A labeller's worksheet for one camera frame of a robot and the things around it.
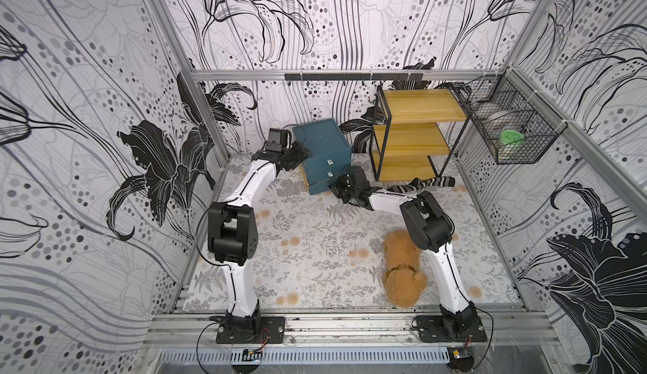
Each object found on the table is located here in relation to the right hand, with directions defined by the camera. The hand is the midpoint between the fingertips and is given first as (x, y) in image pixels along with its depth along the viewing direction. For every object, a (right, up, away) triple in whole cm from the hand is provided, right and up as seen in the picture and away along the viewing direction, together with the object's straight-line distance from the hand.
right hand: (329, 181), depth 104 cm
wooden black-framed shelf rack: (+31, +21, -2) cm, 38 cm away
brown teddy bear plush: (+22, -29, -30) cm, 47 cm away
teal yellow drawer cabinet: (0, +11, -9) cm, 14 cm away
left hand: (-8, +10, -11) cm, 17 cm away
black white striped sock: (+38, -1, +3) cm, 38 cm away
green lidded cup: (+59, +12, -24) cm, 64 cm away
